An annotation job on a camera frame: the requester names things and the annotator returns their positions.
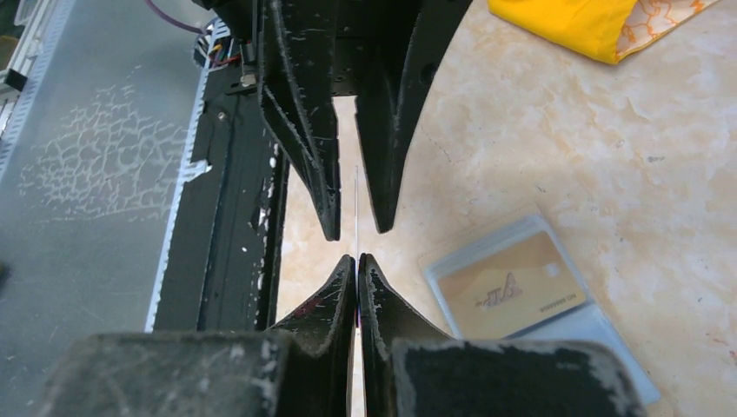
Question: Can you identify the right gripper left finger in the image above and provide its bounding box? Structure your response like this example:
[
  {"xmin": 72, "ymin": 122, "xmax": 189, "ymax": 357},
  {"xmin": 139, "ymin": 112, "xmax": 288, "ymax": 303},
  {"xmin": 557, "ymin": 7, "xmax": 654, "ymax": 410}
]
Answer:
[{"xmin": 269, "ymin": 255, "xmax": 357, "ymax": 416}]

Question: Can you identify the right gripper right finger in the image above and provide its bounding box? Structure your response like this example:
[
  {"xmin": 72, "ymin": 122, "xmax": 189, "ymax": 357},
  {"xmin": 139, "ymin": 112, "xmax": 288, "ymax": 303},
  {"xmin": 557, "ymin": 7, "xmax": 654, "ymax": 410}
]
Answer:
[{"xmin": 357, "ymin": 254, "xmax": 452, "ymax": 416}]

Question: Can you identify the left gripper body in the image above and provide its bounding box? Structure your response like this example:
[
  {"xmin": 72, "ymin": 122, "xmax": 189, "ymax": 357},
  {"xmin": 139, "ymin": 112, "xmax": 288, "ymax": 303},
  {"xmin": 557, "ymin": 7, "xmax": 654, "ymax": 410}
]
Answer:
[{"xmin": 198, "ymin": 1, "xmax": 427, "ymax": 98}]

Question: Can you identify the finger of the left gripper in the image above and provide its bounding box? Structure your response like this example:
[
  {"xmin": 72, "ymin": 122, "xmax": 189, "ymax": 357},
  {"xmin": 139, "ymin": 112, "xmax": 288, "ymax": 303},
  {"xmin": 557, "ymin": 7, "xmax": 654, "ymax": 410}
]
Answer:
[
  {"xmin": 355, "ymin": 0, "xmax": 470, "ymax": 234},
  {"xmin": 259, "ymin": 1, "xmax": 341, "ymax": 241}
]

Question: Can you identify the gold credit card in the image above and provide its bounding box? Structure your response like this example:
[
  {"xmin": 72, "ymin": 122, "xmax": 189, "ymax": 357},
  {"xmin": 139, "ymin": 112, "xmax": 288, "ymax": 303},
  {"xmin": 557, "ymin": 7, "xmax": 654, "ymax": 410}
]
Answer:
[{"xmin": 437, "ymin": 231, "xmax": 588, "ymax": 339}]

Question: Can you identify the clear plastic card holder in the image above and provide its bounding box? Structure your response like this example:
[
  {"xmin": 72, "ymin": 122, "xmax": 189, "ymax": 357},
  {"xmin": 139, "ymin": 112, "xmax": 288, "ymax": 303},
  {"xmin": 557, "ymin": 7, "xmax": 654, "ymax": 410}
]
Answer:
[{"xmin": 419, "ymin": 210, "xmax": 661, "ymax": 406}]

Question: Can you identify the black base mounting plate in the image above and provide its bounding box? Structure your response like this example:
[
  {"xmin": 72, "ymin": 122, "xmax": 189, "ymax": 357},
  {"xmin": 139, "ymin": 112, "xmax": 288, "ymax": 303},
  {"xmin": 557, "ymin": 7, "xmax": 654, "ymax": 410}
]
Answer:
[{"xmin": 145, "ymin": 65, "xmax": 289, "ymax": 332}]

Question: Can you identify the yellow cloth garment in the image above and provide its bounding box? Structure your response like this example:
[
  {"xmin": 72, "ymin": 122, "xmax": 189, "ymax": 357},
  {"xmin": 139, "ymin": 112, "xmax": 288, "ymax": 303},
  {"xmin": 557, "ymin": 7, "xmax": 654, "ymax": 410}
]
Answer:
[{"xmin": 487, "ymin": 0, "xmax": 717, "ymax": 65}]

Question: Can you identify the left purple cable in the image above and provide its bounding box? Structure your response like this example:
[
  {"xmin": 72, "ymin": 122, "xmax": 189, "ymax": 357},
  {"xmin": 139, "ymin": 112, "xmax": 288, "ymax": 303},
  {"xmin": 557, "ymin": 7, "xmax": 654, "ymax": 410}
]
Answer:
[{"xmin": 143, "ymin": 0, "xmax": 205, "ymax": 36}]

